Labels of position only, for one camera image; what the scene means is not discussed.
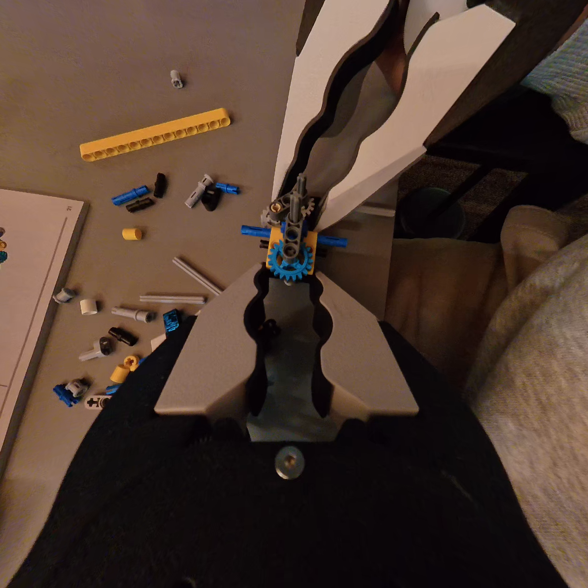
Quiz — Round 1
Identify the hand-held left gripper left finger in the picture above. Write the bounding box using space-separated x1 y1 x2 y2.
155 263 272 419

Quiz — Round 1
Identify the beige blanket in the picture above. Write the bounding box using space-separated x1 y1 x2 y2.
385 205 570 391

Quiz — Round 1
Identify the lego assembly with blue gear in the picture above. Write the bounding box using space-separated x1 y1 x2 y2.
241 174 348 286

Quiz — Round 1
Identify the dark round bin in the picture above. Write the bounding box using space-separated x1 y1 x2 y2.
397 186 467 239

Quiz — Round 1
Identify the long yellow lego beam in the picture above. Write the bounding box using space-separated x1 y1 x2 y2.
79 108 231 162

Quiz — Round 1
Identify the long grey lego pin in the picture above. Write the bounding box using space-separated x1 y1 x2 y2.
111 306 156 323

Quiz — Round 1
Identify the grey lego axle pin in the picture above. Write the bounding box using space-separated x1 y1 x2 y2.
185 174 215 209

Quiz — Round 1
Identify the black furniture frame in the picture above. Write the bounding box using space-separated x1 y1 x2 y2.
425 87 588 239

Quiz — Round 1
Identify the pale ribbed cloth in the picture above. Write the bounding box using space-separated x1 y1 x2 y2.
519 18 588 131

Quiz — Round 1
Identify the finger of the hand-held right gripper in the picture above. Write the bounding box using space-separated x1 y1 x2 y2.
271 0 405 200
316 0 575 231

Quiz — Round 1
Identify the long blue lego pin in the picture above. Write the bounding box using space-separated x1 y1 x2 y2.
111 185 149 206

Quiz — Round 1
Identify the blue lego connector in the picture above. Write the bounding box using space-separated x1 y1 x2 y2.
52 383 80 408

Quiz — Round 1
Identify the grey and black lego connector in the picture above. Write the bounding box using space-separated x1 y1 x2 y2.
78 337 114 362

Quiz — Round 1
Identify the grey fleece blanket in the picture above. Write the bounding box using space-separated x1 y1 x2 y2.
464 234 588 588

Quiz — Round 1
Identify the person's right hand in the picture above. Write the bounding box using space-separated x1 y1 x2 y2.
383 39 410 95

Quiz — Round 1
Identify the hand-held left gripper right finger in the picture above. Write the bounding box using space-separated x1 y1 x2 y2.
311 270 420 421

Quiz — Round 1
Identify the lego instruction booklet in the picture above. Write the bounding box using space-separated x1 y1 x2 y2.
0 188 90 478

